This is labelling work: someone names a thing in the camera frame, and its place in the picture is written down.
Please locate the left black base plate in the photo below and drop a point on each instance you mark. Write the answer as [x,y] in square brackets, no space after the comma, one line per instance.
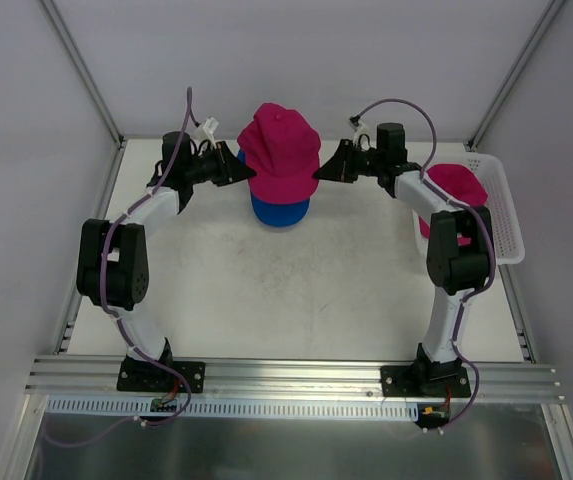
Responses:
[142,376]

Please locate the right aluminium frame post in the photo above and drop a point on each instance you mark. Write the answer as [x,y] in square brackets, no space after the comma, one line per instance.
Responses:
[526,54]

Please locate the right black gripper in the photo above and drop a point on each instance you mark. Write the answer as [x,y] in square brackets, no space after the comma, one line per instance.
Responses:
[347,161]

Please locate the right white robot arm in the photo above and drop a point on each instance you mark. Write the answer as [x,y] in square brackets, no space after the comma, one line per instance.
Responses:
[460,257]

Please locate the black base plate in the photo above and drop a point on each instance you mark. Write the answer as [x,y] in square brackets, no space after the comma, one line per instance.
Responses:
[142,376]
[419,380]

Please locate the white plastic basket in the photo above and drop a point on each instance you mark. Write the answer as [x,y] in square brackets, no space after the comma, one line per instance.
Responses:
[507,238]

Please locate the aluminium frame post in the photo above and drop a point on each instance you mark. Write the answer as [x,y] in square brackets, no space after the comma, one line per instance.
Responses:
[526,54]
[62,32]

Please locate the left aluminium frame post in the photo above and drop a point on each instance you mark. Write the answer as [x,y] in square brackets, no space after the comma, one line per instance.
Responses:
[62,32]

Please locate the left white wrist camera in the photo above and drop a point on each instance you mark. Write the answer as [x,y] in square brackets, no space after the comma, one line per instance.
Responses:
[205,131]

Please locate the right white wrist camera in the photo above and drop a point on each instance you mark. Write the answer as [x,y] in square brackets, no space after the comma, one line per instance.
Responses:
[361,132]

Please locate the aluminium mounting rail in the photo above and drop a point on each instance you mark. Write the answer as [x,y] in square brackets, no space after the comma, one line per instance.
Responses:
[513,383]

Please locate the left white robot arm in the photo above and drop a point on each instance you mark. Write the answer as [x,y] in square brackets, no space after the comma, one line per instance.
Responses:
[113,268]

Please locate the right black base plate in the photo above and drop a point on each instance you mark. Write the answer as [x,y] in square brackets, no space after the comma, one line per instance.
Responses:
[419,380]

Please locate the pink cap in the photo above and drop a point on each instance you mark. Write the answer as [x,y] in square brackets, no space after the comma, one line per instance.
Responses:
[284,151]
[455,181]

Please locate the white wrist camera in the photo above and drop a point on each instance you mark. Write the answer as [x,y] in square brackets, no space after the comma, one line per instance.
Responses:
[361,132]
[205,131]

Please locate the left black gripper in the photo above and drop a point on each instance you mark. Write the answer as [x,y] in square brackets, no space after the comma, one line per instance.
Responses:
[223,166]

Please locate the white slotted cable duct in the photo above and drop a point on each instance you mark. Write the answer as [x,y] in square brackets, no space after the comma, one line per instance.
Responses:
[391,411]

